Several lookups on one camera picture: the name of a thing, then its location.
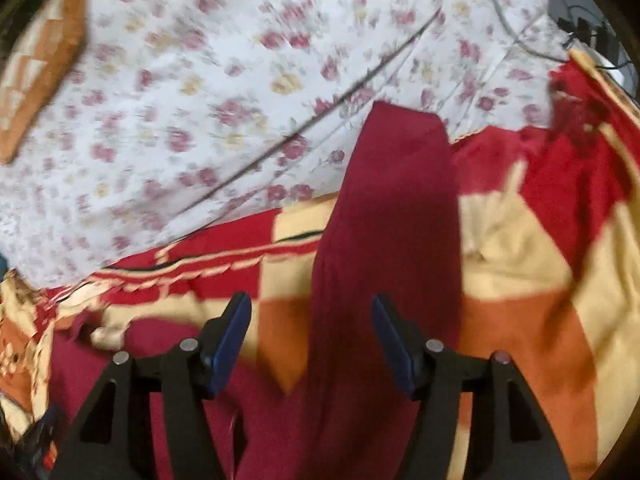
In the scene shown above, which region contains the black power plug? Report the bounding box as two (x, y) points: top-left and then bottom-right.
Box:
(557, 5), (613, 43)

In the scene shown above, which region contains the maroon garment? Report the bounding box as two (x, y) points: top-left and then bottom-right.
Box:
(50, 101), (463, 480)

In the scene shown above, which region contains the white floral bedsheet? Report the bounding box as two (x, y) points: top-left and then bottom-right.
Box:
(0, 0), (576, 291)

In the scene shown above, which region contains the red orange cream printed blanket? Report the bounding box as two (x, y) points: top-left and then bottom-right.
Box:
(0, 57), (640, 480)

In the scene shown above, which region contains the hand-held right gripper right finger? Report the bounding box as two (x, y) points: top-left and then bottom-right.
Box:
(370, 294), (571, 480)

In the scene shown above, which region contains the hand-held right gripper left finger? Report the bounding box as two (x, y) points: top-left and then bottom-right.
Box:
(50, 291), (253, 480)

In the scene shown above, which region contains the thin black cable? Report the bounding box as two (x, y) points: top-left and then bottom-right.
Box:
(165, 7), (446, 221)

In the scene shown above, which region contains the orange checkered cushion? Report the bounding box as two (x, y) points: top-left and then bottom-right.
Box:
(0, 0), (93, 166)

